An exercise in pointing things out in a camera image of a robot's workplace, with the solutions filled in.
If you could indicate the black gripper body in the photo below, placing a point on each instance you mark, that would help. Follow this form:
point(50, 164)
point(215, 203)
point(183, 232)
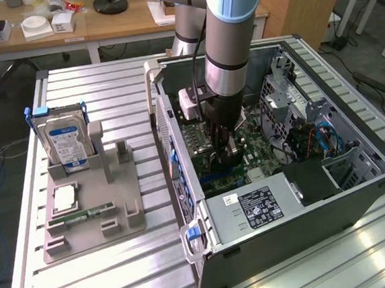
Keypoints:
point(225, 111)

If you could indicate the black graphics card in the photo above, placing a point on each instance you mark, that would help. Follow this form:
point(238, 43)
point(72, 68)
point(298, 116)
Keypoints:
point(229, 163)

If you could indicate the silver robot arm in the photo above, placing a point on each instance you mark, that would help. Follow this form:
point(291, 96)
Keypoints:
point(224, 47)

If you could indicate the CPU socket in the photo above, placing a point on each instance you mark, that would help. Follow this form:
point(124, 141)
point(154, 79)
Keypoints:
point(205, 134)

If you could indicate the metal socket cover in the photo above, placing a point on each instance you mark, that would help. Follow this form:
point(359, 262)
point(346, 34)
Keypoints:
point(243, 118)

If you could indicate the green motherboard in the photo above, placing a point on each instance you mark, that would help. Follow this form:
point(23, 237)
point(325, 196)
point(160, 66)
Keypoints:
point(257, 152)

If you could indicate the blue expansion slot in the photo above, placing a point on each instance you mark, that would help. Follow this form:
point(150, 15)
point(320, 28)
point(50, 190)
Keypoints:
point(212, 176)

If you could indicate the small silver chipset heatsink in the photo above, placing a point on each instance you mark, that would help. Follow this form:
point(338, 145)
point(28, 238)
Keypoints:
point(256, 175)

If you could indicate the perforated silver disk bay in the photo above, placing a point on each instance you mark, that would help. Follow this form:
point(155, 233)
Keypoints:
point(278, 102)

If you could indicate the silver power supply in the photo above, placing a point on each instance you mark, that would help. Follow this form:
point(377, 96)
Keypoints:
point(226, 222)

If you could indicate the blue case latch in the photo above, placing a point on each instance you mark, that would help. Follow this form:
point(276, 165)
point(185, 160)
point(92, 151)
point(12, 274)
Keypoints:
point(192, 234)

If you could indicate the open black PC case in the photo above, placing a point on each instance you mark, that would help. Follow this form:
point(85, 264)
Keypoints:
point(289, 243)

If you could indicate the gray metal disk bay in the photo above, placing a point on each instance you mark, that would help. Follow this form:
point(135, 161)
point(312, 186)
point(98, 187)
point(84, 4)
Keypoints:
point(349, 167)

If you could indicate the wooden cabinet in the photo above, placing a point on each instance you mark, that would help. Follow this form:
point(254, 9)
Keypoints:
point(302, 6)

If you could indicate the black floor adapter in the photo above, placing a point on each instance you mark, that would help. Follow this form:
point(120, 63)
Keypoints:
point(339, 43)

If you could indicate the gray parts rack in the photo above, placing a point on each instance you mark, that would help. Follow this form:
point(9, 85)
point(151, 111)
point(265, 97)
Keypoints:
point(92, 190)

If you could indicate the wooden desk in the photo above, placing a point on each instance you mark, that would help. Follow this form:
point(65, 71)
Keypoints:
point(118, 26)

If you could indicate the green RAM stick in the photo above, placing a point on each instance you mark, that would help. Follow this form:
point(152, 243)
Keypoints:
point(94, 211)

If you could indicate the hard disk in blue carrier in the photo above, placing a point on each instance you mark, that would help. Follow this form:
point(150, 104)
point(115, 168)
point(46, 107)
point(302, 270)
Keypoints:
point(65, 145)

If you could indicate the black round lamp base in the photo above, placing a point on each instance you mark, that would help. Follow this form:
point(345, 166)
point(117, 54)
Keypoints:
point(111, 4)

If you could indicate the black stand base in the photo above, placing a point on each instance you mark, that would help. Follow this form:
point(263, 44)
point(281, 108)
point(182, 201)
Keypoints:
point(379, 84)

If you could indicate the silver CPU chip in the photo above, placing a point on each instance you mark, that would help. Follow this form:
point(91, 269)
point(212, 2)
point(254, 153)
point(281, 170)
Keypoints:
point(64, 198)

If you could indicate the red packet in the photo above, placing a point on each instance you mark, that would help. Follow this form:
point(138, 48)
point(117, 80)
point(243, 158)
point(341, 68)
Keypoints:
point(75, 7)

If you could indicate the white labelled box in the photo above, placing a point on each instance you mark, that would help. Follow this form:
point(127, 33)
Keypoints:
point(63, 23)

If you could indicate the white round tape holder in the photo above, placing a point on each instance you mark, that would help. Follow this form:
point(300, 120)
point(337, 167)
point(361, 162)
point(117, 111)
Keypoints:
point(36, 28)

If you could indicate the black chair base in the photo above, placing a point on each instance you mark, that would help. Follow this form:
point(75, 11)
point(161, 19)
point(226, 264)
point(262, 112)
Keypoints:
point(7, 74)

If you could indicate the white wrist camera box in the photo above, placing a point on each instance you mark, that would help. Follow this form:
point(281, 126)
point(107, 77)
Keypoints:
point(189, 104)

